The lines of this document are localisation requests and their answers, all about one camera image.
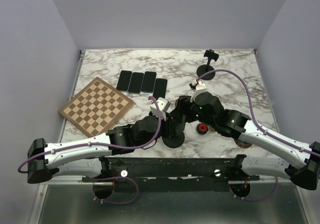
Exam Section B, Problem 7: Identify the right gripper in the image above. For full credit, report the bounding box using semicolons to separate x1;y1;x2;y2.
169;96;216;129

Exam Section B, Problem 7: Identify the black phone silver edge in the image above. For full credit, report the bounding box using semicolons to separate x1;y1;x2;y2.
152;78;168;100

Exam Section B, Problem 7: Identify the black round-base clamp stand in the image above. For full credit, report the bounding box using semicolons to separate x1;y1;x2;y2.
196;49;220;77

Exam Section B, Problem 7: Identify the dark phone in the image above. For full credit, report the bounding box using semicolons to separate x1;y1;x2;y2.
140;71;157;93

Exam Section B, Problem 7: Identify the black phone teal edge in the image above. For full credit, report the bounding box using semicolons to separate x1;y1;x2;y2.
128;72;144;94

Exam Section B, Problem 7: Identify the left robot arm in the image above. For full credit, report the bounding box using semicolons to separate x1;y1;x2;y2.
25;113;186;184

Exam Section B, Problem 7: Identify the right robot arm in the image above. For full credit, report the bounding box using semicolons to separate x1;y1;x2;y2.
175;91;320;191

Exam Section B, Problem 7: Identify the wooden disc phone stand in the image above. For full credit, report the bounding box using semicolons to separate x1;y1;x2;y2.
234;139;252;149

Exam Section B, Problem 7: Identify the black red round cap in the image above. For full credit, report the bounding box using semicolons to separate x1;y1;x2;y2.
196;123;209;135

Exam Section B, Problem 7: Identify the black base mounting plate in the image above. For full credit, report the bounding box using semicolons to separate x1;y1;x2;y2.
93;154;260;198

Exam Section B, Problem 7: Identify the wooden chessboard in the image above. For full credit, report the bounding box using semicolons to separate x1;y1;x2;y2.
58;77;134;138

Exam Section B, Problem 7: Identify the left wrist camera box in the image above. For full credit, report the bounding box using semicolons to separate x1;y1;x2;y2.
150;97;170;121

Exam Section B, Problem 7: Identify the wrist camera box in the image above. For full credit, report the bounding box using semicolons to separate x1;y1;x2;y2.
189;79;207;103
150;97;170;121

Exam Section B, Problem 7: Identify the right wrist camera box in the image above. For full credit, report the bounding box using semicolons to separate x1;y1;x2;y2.
189;79;207;103

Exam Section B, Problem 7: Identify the aluminium frame rail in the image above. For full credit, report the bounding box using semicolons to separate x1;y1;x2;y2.
29;49;307;224

